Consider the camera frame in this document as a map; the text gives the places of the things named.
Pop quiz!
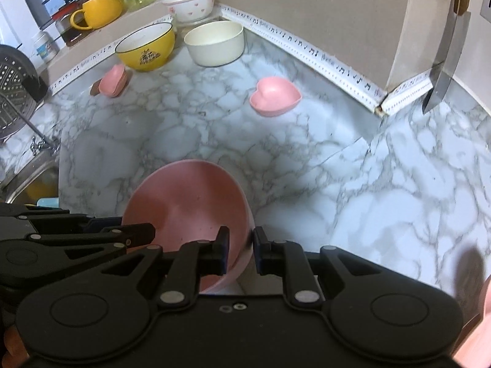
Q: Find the pink round bowl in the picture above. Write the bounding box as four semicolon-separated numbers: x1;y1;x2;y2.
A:
122;159;255;293

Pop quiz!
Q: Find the cream round bowl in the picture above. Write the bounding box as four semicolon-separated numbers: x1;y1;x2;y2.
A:
184;21;245;67

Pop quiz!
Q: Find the pink bear-shaped plate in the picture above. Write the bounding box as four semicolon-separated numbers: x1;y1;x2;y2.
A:
453;278;490;368

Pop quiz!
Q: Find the person's left hand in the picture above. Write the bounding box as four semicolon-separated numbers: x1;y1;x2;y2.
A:
2;326;29;368

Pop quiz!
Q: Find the steel sink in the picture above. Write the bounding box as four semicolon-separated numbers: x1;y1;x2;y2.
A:
1;151;59;205

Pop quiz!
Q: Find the chrome faucet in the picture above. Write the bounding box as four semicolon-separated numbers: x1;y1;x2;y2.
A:
1;94;60;156

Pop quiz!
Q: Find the steel steamer plate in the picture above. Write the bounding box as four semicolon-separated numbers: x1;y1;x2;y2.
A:
1;44;39;141

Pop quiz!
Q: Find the white small bottle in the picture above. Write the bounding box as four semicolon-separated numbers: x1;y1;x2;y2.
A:
33;31;59;64

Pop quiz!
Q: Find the yellow ceramic bowl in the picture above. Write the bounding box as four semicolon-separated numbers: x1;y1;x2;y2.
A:
115;22;176;71

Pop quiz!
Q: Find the dark glass jar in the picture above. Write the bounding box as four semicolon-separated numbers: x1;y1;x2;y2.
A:
52;12;91;48

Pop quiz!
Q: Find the yellow mug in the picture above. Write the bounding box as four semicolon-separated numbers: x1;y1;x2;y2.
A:
70;0;123;31

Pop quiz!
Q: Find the white floral bowl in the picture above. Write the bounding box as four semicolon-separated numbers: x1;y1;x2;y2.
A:
162;0;215;23

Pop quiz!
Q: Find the cleaver with wooden handle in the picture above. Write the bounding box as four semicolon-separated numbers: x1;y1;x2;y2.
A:
422;0;471;114

